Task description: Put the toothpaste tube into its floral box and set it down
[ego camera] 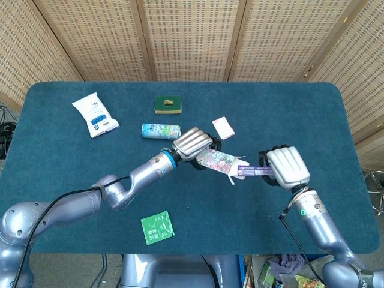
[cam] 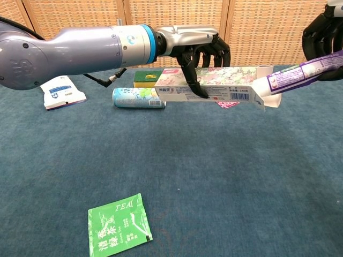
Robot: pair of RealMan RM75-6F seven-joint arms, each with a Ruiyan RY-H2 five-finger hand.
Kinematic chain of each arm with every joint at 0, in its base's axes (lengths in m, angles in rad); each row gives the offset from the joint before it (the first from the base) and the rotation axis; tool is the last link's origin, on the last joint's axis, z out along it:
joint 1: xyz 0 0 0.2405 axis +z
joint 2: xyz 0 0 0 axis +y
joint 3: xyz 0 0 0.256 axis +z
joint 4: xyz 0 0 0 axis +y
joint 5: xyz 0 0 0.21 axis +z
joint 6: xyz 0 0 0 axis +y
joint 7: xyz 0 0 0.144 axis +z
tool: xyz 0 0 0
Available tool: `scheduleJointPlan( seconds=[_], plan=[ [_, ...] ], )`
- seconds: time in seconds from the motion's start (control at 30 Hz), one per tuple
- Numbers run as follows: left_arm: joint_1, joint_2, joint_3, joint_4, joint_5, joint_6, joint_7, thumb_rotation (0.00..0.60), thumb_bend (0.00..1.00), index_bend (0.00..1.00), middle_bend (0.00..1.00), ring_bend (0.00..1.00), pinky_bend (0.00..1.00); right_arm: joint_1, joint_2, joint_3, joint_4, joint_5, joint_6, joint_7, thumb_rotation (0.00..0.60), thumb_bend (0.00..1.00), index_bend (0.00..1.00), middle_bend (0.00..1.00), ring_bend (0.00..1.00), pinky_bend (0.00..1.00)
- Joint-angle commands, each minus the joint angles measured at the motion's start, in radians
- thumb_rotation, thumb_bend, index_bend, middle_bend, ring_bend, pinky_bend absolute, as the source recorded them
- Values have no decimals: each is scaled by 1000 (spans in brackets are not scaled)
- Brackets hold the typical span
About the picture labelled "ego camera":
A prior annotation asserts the blue table mat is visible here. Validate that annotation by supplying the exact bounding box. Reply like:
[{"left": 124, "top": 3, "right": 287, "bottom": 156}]
[{"left": 0, "top": 81, "right": 379, "bottom": 256}]

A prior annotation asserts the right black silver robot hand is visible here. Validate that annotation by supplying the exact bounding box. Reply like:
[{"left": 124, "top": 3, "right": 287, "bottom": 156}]
[{"left": 258, "top": 145, "right": 311, "bottom": 191}]

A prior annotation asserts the bamboo folding screen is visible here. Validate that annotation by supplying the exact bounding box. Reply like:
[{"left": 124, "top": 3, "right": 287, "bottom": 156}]
[{"left": 0, "top": 0, "right": 384, "bottom": 172}]

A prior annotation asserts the light blue beverage can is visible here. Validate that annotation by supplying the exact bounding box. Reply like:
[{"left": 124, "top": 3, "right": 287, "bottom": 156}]
[{"left": 141, "top": 123, "right": 182, "bottom": 141}]

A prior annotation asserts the silver robot torso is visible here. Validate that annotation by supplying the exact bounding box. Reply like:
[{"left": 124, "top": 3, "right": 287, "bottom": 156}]
[{"left": 119, "top": 254, "right": 241, "bottom": 288}]

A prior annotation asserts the black floor cable bundle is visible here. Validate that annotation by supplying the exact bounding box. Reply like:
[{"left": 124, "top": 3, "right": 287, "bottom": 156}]
[{"left": 0, "top": 101, "right": 19, "bottom": 161}]

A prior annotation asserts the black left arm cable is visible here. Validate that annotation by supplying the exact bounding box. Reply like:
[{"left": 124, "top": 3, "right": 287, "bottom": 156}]
[{"left": 13, "top": 176, "right": 133, "bottom": 288}]

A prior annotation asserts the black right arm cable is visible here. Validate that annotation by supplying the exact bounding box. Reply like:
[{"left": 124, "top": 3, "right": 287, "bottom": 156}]
[{"left": 278, "top": 206, "right": 327, "bottom": 286}]

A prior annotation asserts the white wet wipes pack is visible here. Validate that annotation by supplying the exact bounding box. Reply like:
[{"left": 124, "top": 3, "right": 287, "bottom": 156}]
[{"left": 71, "top": 92, "right": 121, "bottom": 139}]

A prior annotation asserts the purple white toothpaste tube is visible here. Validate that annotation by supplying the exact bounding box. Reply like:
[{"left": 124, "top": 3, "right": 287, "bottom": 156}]
[{"left": 236, "top": 164, "right": 274, "bottom": 178}]

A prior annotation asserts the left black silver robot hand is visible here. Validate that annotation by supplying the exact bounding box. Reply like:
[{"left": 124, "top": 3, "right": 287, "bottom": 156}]
[{"left": 171, "top": 127, "right": 223, "bottom": 171}]

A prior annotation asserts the colourful snack bag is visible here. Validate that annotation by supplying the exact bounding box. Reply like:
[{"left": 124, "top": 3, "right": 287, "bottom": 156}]
[{"left": 295, "top": 274, "right": 326, "bottom": 288}]

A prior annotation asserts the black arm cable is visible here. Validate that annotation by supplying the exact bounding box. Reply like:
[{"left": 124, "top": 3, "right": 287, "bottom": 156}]
[
  {"left": 278, "top": 206, "right": 327, "bottom": 286},
  {"left": 13, "top": 176, "right": 133, "bottom": 288}
]

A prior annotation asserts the green yellow sponge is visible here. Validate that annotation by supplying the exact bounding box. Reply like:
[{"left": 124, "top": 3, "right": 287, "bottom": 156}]
[{"left": 154, "top": 95, "right": 183, "bottom": 115}]

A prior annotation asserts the purple cloth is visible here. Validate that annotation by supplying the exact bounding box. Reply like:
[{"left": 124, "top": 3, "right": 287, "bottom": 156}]
[{"left": 268, "top": 254, "right": 307, "bottom": 283}]

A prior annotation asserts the chrome stool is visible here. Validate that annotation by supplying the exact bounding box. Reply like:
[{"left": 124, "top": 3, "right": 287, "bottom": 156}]
[{"left": 362, "top": 169, "right": 384, "bottom": 217}]

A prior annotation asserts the green tea sachet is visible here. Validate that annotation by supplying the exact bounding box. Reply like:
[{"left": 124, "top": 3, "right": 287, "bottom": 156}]
[{"left": 140, "top": 210, "right": 176, "bottom": 246}]

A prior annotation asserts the floral long box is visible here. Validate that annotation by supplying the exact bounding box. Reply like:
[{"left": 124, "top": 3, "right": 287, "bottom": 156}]
[{"left": 196, "top": 148, "right": 251, "bottom": 186}]

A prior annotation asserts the small pink white packet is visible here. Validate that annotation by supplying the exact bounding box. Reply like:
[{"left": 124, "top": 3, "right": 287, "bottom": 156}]
[{"left": 211, "top": 116, "right": 236, "bottom": 140}]

